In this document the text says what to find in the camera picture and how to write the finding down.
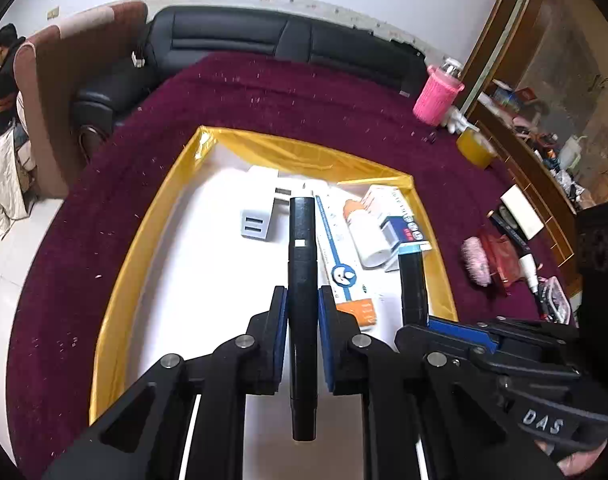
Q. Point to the white bottle orange cap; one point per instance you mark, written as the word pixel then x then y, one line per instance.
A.
pixel 366 235

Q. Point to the black leather sofa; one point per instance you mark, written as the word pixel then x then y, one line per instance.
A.
pixel 234 35

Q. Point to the wooden cabinet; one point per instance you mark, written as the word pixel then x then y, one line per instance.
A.
pixel 514 35

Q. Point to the white card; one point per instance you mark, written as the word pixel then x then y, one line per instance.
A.
pixel 521 212

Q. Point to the black marker red cap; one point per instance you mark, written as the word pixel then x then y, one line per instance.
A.
pixel 509 232

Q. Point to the white blue toothpaste box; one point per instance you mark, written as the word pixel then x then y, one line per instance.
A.
pixel 341 270

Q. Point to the clear zip pouch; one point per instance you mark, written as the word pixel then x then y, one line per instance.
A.
pixel 554 300

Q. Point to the red foil packet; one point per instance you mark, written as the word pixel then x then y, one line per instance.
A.
pixel 501 260

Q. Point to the black bag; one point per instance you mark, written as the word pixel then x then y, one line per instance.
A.
pixel 406 46

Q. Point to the golden tray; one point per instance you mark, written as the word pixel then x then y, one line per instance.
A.
pixel 194 270

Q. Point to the small black clip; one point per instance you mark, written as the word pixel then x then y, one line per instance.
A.
pixel 430 137

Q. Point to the blue white small box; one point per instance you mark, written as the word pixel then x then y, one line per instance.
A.
pixel 401 230

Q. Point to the red small box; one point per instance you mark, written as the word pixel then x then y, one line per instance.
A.
pixel 526 94

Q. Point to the white cloth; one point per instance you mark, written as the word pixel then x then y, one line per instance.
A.
pixel 1 185

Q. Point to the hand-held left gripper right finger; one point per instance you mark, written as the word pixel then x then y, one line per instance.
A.
pixel 328 340

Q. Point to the white plastic jug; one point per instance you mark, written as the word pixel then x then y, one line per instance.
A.
pixel 570 152

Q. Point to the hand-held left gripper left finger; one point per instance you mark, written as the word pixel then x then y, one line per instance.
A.
pixel 281 330

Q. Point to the white orange small box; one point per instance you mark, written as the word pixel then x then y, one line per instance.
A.
pixel 381 197

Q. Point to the white usb charger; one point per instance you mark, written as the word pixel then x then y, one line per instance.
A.
pixel 256 220

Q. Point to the dark carved box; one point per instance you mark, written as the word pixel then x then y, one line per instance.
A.
pixel 601 260

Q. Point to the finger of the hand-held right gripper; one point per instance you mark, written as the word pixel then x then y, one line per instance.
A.
pixel 459 332
pixel 419 340

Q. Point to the person's right hand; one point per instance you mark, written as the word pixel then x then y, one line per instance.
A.
pixel 584 460

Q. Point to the white plug on sofa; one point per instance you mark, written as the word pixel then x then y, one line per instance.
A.
pixel 136 60

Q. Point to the blue picture box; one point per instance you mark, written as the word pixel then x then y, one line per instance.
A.
pixel 504 96

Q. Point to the pink plush toy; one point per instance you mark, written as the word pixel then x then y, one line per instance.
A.
pixel 476 260

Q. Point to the pink sleeved bottle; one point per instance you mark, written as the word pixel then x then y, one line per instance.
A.
pixel 436 95

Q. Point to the small yellow wall sticker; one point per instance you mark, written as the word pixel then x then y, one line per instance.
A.
pixel 52 12

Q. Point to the white figurine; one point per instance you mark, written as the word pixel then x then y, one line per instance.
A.
pixel 456 121

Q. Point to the white plastic piece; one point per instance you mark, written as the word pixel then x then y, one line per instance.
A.
pixel 304 187

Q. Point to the yellow tape roll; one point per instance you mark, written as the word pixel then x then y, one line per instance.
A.
pixel 476 149

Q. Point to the brown armchair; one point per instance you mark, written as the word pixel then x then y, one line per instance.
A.
pixel 59 85

